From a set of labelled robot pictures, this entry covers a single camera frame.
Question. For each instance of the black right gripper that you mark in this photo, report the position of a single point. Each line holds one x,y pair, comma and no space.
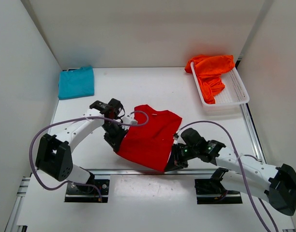
176,160

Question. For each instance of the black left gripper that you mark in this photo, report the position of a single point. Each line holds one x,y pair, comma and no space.
113,139

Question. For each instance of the red t shirt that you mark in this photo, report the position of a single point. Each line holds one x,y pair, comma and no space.
150,145

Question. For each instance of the teal t shirt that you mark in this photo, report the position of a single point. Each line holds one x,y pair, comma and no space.
76,83

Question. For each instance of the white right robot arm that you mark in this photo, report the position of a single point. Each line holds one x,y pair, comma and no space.
275,185

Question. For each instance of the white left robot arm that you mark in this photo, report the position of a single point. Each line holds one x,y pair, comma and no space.
54,155

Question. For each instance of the orange t shirt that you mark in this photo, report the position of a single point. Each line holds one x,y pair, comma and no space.
208,70

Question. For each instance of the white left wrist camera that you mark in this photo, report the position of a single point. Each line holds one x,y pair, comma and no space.
129,121

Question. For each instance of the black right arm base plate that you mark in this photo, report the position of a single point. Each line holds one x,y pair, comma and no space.
212,192

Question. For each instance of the white wire rack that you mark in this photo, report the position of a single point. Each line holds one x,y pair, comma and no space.
232,96

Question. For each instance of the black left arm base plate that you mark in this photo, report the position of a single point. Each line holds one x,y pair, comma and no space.
82,194

